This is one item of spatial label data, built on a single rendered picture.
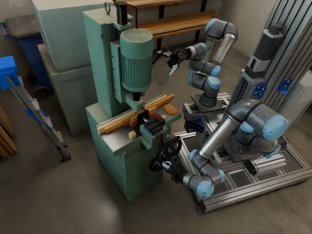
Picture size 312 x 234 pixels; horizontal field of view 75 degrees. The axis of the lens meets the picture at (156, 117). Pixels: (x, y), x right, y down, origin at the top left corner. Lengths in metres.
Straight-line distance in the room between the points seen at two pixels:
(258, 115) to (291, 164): 1.64
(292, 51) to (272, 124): 0.54
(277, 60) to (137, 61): 0.83
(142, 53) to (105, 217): 1.51
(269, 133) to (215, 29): 0.95
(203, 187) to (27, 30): 2.42
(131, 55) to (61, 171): 1.62
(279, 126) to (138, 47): 0.73
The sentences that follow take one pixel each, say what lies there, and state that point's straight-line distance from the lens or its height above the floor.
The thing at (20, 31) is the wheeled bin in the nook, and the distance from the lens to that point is 2.79.
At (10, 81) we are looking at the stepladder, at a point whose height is 1.06.
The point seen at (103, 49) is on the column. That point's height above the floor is 1.37.
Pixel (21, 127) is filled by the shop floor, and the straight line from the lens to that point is 2.96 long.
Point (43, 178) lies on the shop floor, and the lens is 2.41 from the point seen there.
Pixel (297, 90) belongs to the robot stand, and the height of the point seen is 1.18.
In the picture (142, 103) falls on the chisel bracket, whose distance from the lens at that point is 1.35.
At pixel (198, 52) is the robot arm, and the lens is 1.37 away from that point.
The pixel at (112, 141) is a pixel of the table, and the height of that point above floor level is 0.90.
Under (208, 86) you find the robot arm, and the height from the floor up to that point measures 1.01.
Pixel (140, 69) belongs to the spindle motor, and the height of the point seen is 1.35.
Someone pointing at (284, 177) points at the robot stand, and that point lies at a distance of 2.42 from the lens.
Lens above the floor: 1.96
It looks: 45 degrees down
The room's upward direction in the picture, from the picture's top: 6 degrees clockwise
